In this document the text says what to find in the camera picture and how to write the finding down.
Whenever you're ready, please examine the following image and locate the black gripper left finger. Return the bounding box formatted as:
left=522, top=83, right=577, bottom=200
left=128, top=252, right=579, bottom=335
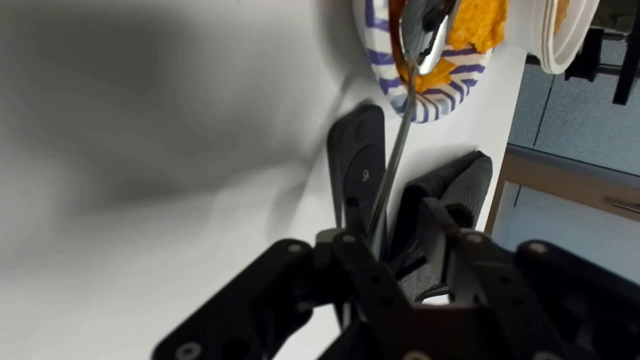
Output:
left=326, top=103, right=386, bottom=236

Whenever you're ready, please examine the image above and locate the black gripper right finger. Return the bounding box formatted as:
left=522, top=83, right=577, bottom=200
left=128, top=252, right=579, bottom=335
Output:
left=388, top=149, right=492, bottom=264

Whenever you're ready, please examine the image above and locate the metal spoon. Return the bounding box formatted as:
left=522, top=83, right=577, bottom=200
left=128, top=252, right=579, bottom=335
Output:
left=370, top=0, right=459, bottom=249

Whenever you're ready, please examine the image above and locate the white bowl of chips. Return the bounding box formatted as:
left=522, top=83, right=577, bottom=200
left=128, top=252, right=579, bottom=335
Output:
left=527, top=0, right=601, bottom=73

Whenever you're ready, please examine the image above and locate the blue patterned paper bowl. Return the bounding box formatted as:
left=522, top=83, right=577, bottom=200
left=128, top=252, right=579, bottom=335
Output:
left=352, top=0, right=510, bottom=122

